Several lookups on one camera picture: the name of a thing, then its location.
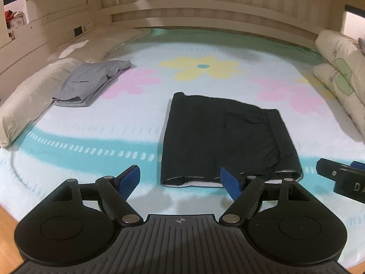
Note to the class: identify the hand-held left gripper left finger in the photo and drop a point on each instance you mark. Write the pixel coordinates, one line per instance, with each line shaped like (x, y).
(129, 178)

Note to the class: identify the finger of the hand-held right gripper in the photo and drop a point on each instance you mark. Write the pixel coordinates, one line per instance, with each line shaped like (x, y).
(350, 184)
(328, 167)

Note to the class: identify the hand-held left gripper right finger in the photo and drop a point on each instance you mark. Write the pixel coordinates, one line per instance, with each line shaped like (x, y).
(229, 183)

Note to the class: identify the black pants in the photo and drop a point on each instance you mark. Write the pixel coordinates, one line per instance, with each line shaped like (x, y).
(216, 131)

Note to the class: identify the grey folded pants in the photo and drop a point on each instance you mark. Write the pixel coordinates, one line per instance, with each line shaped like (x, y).
(82, 82)

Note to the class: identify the cream floral pillow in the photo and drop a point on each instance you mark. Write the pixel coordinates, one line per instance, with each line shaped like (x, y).
(328, 77)
(339, 51)

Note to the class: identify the floral bed sheet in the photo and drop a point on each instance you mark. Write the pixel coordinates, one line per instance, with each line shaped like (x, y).
(199, 87)

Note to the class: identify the large beige pillow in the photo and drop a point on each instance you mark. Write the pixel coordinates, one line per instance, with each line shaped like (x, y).
(28, 100)

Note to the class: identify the flat beige pillow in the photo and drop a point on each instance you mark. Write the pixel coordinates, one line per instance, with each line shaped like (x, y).
(99, 41)

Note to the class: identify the cream wooden headboard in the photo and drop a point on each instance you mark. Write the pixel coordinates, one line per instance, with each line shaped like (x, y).
(199, 5)

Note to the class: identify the floral storage box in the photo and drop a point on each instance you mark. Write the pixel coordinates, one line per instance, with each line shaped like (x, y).
(18, 20)

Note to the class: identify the red cloth item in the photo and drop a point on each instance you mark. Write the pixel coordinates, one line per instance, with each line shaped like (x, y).
(8, 15)

